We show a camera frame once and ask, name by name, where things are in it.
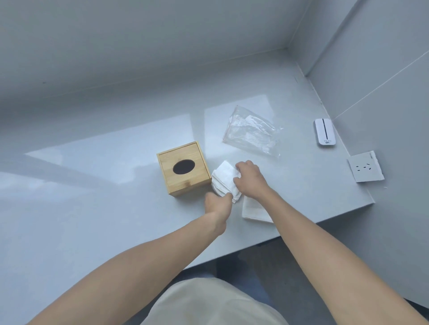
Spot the person's left hand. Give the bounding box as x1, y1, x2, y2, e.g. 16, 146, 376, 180
204, 192, 234, 235

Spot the white wall socket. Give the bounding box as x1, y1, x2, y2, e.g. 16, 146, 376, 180
347, 150, 385, 183

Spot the person's right forearm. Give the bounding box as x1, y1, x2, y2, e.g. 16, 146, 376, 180
260, 189, 429, 325

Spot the clear plastic bag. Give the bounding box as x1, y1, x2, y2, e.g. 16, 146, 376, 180
222, 105, 284, 158

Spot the white tissue stack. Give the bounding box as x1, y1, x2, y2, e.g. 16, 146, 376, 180
211, 160, 274, 224

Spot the person's right hand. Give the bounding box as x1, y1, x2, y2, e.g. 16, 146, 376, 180
233, 160, 272, 201

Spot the small white flat device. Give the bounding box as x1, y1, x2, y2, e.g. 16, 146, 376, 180
314, 117, 336, 146

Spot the person's left forearm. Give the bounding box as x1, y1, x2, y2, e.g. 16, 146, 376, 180
28, 212, 227, 325

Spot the wooden tissue box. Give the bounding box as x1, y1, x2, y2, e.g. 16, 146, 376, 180
156, 141, 212, 197

